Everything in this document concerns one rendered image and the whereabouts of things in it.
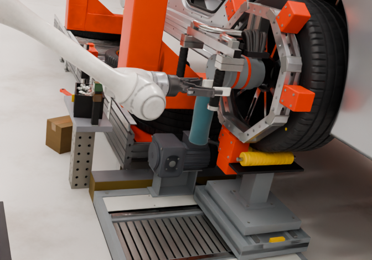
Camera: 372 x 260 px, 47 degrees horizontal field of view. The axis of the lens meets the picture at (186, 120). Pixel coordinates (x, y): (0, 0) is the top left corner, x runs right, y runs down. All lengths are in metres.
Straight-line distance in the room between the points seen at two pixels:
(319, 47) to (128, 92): 0.72
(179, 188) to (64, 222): 0.63
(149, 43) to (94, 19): 1.95
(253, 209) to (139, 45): 0.93
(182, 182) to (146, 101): 1.23
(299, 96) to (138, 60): 0.86
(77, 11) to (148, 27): 1.94
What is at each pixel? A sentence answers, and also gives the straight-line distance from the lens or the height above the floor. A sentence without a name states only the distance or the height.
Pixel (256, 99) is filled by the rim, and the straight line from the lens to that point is 1.87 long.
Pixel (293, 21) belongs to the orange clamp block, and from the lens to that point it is 1.56.
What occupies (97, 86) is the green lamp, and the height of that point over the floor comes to 0.65.
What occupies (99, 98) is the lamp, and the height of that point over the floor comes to 0.59.
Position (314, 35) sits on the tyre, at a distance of 1.59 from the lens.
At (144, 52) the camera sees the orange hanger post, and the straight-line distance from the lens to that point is 2.03.
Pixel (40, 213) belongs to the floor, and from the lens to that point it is 2.19.
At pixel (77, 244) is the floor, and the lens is 2.00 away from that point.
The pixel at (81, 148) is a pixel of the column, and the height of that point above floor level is 0.24.
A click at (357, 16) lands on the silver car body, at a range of 1.54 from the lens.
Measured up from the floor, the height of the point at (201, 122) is 0.59.
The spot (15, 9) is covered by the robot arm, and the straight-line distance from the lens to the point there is 1.27.
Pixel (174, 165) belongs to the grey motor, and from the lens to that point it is 2.07.
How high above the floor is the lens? 1.22
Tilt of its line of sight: 20 degrees down
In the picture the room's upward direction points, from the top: 10 degrees clockwise
